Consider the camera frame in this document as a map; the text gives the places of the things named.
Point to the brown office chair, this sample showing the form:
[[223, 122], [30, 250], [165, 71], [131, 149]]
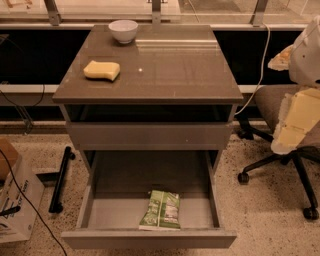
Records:
[[268, 100]]

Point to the yellow sponge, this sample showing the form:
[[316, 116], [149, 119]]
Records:
[[102, 70]]

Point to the black metal bar stand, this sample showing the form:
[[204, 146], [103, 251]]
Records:
[[58, 178]]

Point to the white cardboard box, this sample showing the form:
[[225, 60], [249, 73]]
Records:
[[20, 199]]

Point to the green jalapeno chip bag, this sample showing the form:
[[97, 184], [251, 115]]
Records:
[[162, 212]]

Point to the white ceramic bowl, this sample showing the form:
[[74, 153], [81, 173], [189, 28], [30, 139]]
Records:
[[123, 31]]

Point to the brown cardboard box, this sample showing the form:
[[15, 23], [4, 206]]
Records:
[[8, 157]]

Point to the grey drawer cabinet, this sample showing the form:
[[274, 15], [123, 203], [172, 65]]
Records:
[[170, 74]]

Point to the closed grey top drawer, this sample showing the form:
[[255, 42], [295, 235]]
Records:
[[111, 136]]

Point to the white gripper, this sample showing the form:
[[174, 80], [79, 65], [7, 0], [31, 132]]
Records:
[[307, 60]]

